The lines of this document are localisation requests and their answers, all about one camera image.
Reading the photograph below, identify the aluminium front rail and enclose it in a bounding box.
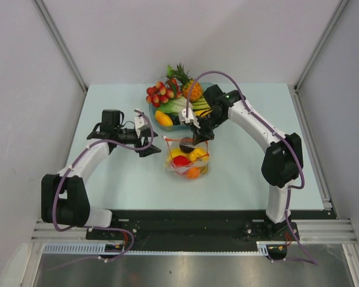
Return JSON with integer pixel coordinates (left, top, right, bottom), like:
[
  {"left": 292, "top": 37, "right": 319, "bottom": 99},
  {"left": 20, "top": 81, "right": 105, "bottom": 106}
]
[{"left": 31, "top": 219, "right": 357, "bottom": 244}]

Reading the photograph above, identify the orange fruit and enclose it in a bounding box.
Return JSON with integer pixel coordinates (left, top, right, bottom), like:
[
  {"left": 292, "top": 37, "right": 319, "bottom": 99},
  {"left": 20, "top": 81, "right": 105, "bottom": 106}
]
[{"left": 185, "top": 167, "right": 201, "bottom": 179}]

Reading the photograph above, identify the dark purple mangosteen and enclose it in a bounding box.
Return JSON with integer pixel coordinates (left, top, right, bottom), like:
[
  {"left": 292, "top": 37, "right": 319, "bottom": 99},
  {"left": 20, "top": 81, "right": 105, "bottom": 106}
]
[{"left": 179, "top": 137, "right": 194, "bottom": 154}]

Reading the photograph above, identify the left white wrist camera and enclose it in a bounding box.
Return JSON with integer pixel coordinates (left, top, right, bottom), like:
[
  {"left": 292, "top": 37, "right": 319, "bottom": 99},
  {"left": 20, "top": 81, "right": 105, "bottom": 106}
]
[{"left": 134, "top": 109, "right": 150, "bottom": 138}]

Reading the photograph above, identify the small pineapple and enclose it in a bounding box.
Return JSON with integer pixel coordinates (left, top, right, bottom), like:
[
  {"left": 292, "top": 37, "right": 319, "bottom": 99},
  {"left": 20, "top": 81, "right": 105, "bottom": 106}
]
[{"left": 171, "top": 63, "right": 203, "bottom": 102}]

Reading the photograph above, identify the single yellow banana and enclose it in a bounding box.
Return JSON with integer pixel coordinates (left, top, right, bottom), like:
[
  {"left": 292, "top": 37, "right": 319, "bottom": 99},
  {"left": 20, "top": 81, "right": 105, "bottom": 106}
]
[{"left": 194, "top": 108, "right": 212, "bottom": 117}]

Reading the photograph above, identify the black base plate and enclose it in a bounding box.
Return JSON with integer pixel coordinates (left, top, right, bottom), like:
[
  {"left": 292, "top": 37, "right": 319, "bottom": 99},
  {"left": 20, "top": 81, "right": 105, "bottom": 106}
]
[{"left": 86, "top": 210, "right": 299, "bottom": 251}]

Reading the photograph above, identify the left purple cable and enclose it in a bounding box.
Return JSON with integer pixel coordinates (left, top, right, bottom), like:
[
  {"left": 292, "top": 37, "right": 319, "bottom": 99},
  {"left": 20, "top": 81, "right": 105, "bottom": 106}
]
[{"left": 46, "top": 109, "right": 155, "bottom": 271}]

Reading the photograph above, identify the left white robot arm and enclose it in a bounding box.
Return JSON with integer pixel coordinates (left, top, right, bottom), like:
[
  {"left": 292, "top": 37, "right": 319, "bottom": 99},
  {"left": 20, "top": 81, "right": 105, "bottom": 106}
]
[{"left": 41, "top": 109, "right": 161, "bottom": 239}]

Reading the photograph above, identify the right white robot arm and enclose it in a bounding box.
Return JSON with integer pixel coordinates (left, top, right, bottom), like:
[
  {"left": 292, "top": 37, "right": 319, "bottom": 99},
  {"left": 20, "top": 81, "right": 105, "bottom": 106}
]
[{"left": 181, "top": 84, "right": 304, "bottom": 240}]

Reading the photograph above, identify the white slotted cable duct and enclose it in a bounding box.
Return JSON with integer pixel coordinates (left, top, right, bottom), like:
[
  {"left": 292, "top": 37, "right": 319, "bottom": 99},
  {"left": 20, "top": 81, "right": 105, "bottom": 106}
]
[{"left": 43, "top": 242, "right": 285, "bottom": 257}]

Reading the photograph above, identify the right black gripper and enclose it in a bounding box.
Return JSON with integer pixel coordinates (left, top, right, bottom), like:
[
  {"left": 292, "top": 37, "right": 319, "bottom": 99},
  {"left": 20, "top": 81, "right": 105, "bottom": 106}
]
[{"left": 190, "top": 110, "right": 227, "bottom": 145}]

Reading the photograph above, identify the aluminium frame post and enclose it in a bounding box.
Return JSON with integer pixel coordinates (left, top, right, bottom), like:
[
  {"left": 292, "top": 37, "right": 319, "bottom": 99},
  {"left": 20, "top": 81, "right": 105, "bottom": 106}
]
[
  {"left": 293, "top": 0, "right": 351, "bottom": 92},
  {"left": 32, "top": 0, "right": 89, "bottom": 94}
]

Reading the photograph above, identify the red strawberry cluster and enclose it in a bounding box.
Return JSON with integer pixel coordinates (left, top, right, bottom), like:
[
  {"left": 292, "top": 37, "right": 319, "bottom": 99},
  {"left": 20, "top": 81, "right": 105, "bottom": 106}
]
[{"left": 145, "top": 79, "right": 182, "bottom": 108}]

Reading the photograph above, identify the clear zip top bag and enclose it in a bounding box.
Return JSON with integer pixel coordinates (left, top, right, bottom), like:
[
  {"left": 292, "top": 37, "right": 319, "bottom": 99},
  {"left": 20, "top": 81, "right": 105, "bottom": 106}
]
[{"left": 162, "top": 136, "right": 210, "bottom": 180}]

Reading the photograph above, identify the yellow mango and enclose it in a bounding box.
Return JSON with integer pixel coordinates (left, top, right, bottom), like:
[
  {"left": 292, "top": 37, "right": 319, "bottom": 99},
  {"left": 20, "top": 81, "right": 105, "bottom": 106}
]
[{"left": 154, "top": 110, "right": 173, "bottom": 127}]

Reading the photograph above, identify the left aluminium frame post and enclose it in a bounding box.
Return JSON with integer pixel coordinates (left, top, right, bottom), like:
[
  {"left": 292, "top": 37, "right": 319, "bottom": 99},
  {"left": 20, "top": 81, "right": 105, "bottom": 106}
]
[{"left": 32, "top": 0, "right": 89, "bottom": 94}]

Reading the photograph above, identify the yellow bell pepper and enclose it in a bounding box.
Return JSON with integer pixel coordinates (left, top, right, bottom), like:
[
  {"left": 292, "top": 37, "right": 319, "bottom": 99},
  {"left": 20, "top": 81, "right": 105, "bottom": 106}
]
[{"left": 188, "top": 148, "right": 206, "bottom": 162}]

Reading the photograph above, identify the right aluminium frame post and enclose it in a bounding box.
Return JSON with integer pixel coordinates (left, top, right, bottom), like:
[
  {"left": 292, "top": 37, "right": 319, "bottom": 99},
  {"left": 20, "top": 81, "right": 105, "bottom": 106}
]
[{"left": 293, "top": 0, "right": 351, "bottom": 92}]

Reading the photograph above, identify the teal plastic fruit tray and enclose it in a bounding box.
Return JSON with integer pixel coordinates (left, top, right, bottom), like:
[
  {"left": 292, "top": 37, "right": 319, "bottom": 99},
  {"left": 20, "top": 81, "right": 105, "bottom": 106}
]
[{"left": 145, "top": 79, "right": 211, "bottom": 131}]

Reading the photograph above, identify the dark blue grape bunch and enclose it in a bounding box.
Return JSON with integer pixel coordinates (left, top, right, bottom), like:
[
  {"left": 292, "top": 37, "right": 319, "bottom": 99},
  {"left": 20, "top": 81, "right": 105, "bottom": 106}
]
[{"left": 171, "top": 116, "right": 181, "bottom": 126}]

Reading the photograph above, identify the yellow banana bunch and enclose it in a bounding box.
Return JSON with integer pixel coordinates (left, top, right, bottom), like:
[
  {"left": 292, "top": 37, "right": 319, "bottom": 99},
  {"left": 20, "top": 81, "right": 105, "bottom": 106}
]
[{"left": 165, "top": 148, "right": 184, "bottom": 166}]

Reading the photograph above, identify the red apple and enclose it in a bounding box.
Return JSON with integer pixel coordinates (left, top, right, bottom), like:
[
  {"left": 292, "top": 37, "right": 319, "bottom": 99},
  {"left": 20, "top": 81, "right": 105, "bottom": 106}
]
[{"left": 172, "top": 155, "right": 191, "bottom": 167}]

